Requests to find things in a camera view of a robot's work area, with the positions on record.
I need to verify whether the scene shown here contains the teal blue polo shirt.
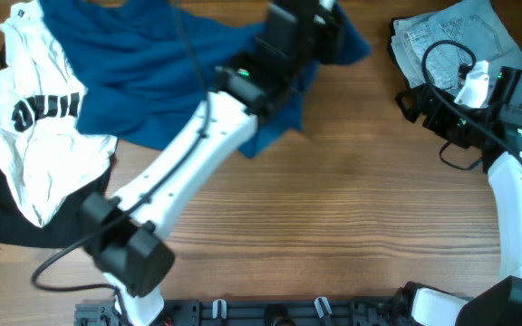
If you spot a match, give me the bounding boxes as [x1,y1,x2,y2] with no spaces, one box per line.
[38,0,372,159]

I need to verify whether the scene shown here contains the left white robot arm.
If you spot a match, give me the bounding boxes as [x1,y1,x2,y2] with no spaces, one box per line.
[82,1,344,325]

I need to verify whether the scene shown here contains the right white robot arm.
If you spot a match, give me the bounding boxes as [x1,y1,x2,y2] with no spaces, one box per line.
[391,62,522,325]

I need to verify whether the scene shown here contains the light blue folded jeans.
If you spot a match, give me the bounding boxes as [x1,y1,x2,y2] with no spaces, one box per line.
[391,0,522,94]

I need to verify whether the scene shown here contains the white t-shirt black lettering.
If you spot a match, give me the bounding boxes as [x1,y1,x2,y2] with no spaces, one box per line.
[0,1,117,227]

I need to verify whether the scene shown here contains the black garment under white shirt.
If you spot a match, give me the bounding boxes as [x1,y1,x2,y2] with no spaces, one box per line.
[0,49,118,248]

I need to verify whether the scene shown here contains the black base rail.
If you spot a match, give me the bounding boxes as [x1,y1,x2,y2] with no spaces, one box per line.
[73,296,522,326]

